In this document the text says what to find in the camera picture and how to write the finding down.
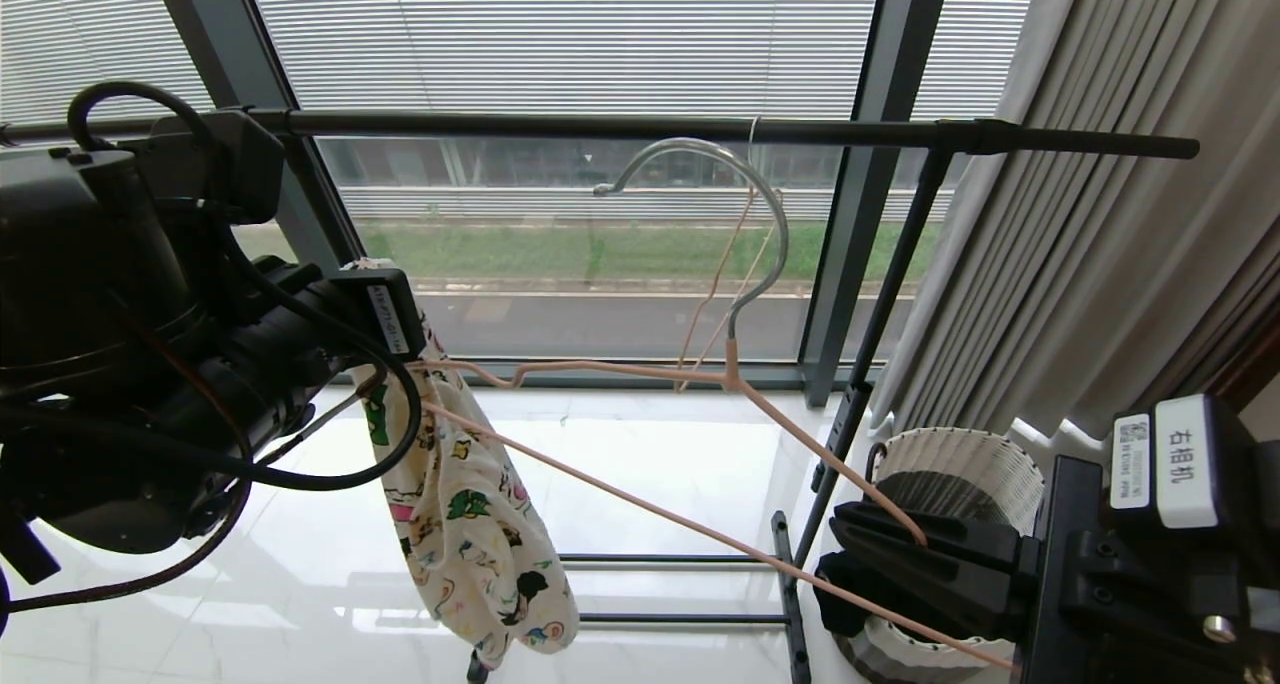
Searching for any window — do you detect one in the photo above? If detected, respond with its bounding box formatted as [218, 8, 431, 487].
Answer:
[0, 0, 1041, 405]

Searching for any beige curtain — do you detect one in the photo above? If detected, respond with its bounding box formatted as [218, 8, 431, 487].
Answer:
[870, 0, 1280, 445]

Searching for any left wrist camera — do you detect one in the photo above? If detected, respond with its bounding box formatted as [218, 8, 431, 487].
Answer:
[125, 109, 286, 227]

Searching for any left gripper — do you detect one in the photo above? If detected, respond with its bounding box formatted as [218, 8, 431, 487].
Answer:
[195, 267, 428, 445]

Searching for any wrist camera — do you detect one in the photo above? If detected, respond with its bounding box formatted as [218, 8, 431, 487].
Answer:
[125, 109, 286, 227]
[1105, 394, 1263, 533]

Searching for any black clothes rack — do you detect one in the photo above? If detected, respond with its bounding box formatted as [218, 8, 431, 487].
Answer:
[0, 109, 1201, 684]

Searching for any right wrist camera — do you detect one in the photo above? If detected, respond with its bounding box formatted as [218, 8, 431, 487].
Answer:
[1105, 394, 1263, 533]

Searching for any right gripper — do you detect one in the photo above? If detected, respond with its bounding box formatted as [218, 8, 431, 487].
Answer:
[830, 456, 1280, 684]

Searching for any black garment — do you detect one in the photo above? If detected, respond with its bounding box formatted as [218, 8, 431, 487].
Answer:
[815, 552, 873, 637]

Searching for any pink clothes hanger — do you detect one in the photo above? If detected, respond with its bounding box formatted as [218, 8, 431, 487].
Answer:
[415, 137, 1016, 670]
[678, 117, 781, 393]

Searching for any cream printed garment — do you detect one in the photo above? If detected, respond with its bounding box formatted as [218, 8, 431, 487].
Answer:
[345, 257, 581, 670]

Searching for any white laundry basket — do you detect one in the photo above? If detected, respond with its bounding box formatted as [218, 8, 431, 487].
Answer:
[815, 427, 1046, 684]

